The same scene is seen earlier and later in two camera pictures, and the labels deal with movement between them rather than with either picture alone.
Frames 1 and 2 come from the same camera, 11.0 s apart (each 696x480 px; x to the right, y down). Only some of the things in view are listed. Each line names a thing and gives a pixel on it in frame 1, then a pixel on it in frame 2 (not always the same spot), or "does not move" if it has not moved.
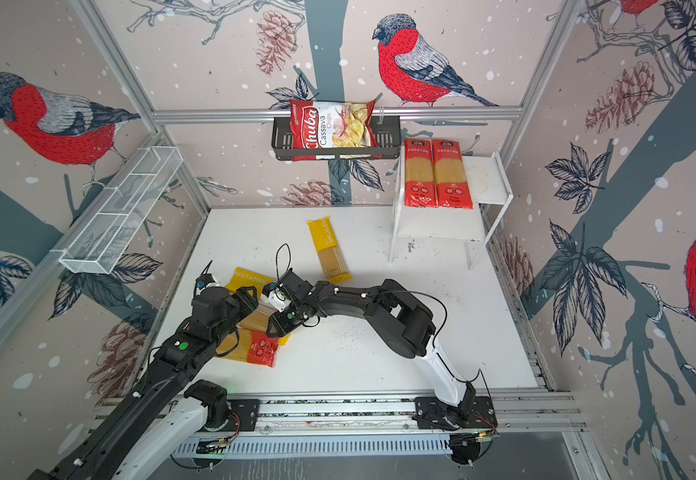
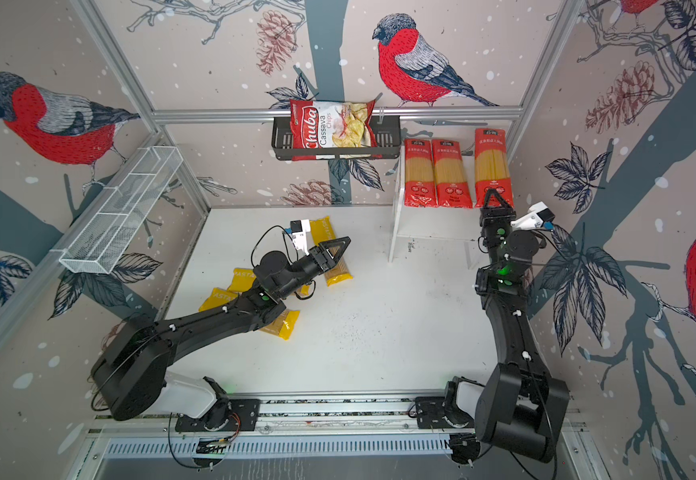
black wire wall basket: (388, 136) does not move
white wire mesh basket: (95, 245) does not move
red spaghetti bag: (251, 346) -> (491, 166)
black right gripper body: (289, 321) -> (494, 234)
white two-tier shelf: (491, 195) does not move
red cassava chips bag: (332, 125) does not move
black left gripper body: (241, 305) -> (314, 265)
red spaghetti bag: (451, 180) does not move
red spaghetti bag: (419, 175) does not move
